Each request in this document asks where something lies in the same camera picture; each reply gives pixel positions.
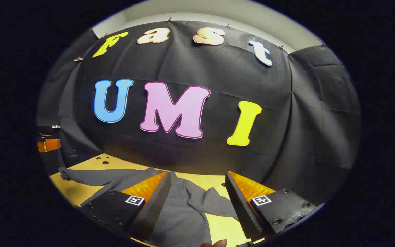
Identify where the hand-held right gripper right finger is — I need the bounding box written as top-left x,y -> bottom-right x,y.
224,170 -> 325,241

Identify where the black backdrop cloth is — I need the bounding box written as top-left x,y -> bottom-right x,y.
36,20 -> 362,206

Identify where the grey button shirt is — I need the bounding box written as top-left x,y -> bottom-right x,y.
59,166 -> 239,247

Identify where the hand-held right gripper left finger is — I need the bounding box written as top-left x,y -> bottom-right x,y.
80,171 -> 178,241

